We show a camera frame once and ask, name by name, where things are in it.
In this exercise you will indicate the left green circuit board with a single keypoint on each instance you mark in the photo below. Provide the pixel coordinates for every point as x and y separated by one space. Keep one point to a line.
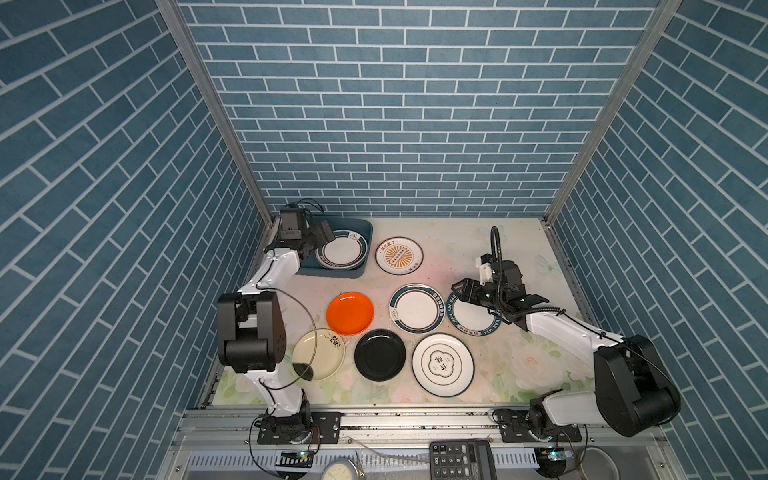
294 460

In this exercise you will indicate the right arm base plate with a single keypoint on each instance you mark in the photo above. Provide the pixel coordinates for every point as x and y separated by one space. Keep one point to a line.
518 426

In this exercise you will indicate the large white plate teal rim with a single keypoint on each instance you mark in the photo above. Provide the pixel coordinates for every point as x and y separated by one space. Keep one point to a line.
417 308

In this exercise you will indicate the white plate cloud outline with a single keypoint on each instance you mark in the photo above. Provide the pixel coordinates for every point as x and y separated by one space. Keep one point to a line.
443 365

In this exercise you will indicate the white plate green red rim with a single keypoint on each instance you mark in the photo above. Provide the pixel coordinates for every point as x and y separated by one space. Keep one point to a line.
347 244

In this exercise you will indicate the black calculator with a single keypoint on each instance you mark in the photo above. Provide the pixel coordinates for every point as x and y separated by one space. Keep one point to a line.
470 459

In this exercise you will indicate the cream plate with dark spot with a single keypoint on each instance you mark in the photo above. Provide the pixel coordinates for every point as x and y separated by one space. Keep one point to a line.
318 355

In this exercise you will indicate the green circuit board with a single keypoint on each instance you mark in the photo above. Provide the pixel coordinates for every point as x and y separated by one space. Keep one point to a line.
294 460
552 457

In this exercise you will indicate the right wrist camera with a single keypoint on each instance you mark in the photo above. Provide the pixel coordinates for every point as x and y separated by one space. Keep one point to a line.
485 266

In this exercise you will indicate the white plate orange sunburst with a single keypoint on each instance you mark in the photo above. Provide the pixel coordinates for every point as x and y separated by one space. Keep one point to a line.
399 256

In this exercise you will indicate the round white clock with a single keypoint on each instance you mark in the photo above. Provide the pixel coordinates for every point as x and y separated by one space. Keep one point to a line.
342 469

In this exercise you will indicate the round grey bowl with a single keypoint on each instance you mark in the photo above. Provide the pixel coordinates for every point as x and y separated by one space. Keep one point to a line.
596 463

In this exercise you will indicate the white plate red characters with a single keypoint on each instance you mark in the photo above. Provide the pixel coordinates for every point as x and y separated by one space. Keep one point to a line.
342 265

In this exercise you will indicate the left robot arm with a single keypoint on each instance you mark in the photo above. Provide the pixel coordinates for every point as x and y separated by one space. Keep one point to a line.
251 332

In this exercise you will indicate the black round plate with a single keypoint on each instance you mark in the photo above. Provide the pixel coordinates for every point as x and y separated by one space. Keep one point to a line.
380 355

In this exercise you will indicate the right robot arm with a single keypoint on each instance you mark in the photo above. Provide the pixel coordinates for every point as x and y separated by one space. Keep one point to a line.
632 390

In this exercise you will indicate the teal plastic bin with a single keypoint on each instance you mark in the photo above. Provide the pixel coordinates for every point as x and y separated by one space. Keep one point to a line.
366 231

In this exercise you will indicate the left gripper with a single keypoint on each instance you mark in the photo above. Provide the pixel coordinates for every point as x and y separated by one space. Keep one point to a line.
318 237

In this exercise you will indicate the right green circuit board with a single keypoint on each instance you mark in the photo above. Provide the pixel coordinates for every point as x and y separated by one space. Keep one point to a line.
552 457

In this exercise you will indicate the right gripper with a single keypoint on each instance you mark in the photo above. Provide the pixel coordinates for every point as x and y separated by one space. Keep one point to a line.
469 289

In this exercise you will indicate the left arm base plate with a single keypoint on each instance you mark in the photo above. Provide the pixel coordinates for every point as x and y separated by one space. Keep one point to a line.
324 428

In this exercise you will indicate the orange plastic plate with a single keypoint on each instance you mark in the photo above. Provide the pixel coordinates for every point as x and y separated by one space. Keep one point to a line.
350 313

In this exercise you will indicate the white plate teal lettered rim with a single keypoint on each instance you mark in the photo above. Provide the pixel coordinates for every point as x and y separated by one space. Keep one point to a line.
471 319

